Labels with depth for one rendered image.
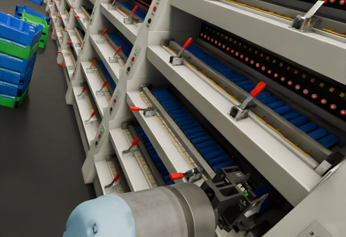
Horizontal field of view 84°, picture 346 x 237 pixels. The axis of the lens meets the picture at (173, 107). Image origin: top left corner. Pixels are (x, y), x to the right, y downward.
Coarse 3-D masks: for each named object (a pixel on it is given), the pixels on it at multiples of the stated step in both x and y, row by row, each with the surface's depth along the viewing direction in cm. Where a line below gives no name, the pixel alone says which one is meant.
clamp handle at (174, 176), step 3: (192, 171) 47; (171, 174) 43; (174, 174) 44; (177, 174) 44; (180, 174) 44; (183, 174) 45; (186, 174) 46; (189, 174) 46; (192, 174) 47; (171, 177) 43; (174, 177) 43; (177, 177) 43; (180, 177) 44
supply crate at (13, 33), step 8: (0, 16) 105; (0, 24) 92; (16, 24) 109; (24, 24) 110; (40, 24) 111; (0, 32) 94; (8, 32) 94; (16, 32) 95; (24, 32) 110; (32, 32) 97; (40, 32) 112; (16, 40) 97; (24, 40) 98; (32, 40) 100
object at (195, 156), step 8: (144, 88) 75; (144, 96) 73; (152, 96) 71; (152, 104) 70; (160, 112) 65; (160, 120) 63; (168, 120) 62; (176, 128) 59; (176, 136) 58; (184, 136) 57; (184, 144) 55; (192, 152) 52; (200, 160) 51; (208, 168) 49; (208, 176) 48
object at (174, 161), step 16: (128, 80) 73; (144, 80) 76; (160, 80) 80; (128, 96) 74; (144, 128) 65; (160, 128) 62; (160, 144) 56; (176, 144) 57; (176, 160) 52; (272, 208) 46; (256, 224) 42; (272, 224) 42
